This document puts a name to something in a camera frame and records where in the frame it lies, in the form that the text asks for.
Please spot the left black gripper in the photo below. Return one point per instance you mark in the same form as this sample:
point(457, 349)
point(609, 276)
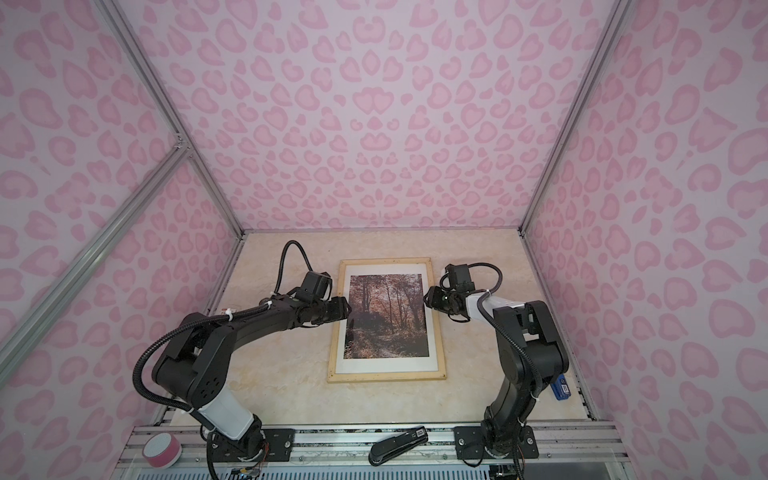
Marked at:
point(341, 309)

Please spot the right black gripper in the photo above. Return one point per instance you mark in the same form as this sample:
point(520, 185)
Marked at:
point(434, 299)

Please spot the autumn forest photo print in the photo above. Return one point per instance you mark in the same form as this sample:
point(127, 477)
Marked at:
point(387, 319)

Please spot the white mat board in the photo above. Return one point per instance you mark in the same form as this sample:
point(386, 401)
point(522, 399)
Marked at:
point(387, 365)

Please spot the light wooden picture frame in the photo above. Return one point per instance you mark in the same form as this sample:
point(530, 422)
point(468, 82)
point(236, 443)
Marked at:
point(387, 377)

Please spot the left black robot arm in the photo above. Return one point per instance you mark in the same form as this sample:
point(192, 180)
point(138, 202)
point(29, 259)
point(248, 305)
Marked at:
point(195, 359)

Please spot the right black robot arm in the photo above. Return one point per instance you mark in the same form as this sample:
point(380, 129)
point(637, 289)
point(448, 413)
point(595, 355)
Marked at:
point(531, 351)

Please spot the blue stapler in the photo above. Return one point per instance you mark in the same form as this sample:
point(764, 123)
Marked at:
point(560, 388)

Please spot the black stapler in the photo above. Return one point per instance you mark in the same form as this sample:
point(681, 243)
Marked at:
point(394, 446)

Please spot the pink white tape roll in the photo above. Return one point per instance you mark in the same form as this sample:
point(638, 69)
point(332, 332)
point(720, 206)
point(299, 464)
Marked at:
point(162, 450)

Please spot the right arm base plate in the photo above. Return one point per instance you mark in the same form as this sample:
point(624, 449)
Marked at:
point(473, 443)

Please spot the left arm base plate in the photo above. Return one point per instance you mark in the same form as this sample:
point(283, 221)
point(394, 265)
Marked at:
point(273, 444)

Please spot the aluminium mounting rail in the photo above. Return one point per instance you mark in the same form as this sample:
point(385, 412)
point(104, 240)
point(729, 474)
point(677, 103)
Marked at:
point(568, 450)

